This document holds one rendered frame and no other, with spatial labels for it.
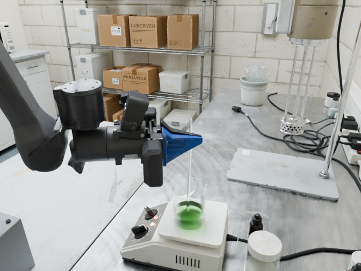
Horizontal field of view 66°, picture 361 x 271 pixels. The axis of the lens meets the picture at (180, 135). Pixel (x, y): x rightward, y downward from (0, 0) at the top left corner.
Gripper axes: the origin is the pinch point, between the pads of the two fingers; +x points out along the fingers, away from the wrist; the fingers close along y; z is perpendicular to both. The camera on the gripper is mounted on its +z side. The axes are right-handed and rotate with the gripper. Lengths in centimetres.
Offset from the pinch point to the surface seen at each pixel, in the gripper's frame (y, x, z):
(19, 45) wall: 336, -156, -25
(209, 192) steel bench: 18.7, 10.4, -25.4
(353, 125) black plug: 44, 70, -19
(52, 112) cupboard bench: 287, -116, -95
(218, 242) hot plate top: -7.1, 5.7, -16.8
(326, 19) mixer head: 20.5, 35.1, 18.3
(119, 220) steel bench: 10.9, -13.3, -25.7
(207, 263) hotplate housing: -7.6, 3.8, -20.9
